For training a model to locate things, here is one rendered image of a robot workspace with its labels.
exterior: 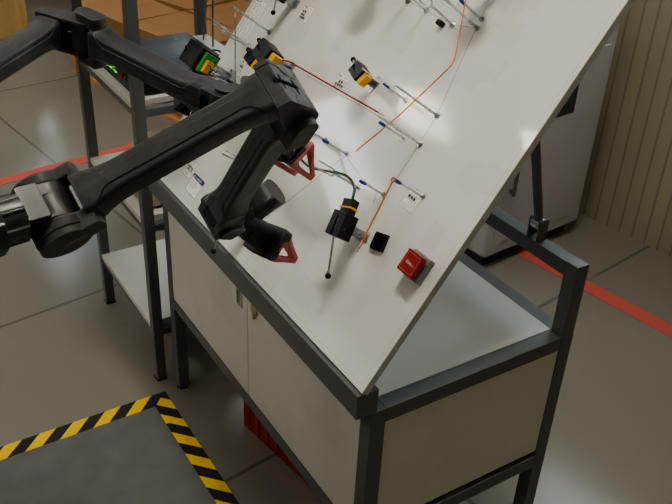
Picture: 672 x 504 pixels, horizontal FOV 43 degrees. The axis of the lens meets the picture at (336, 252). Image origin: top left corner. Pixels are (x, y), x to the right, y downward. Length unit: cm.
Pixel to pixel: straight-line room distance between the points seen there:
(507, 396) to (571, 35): 87
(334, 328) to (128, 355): 155
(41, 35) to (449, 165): 87
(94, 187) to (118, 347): 216
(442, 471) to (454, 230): 67
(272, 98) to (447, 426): 107
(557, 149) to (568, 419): 128
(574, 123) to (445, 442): 213
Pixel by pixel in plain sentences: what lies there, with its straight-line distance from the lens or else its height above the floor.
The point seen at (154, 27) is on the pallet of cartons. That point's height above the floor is 49.
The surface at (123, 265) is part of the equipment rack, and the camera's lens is 338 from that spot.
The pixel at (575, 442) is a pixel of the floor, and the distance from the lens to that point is 308.
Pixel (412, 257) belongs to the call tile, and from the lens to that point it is 173.
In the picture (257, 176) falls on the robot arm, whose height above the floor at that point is 139.
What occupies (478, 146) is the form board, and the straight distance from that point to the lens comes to 179.
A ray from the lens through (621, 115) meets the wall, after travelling 422.
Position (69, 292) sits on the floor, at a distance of 369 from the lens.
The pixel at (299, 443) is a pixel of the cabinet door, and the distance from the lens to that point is 224.
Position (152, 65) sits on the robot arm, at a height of 146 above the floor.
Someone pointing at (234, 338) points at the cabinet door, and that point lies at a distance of 244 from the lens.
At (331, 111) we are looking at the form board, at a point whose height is 123.
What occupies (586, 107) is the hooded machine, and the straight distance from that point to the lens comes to 392.
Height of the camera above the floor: 203
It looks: 32 degrees down
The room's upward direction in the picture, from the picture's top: 3 degrees clockwise
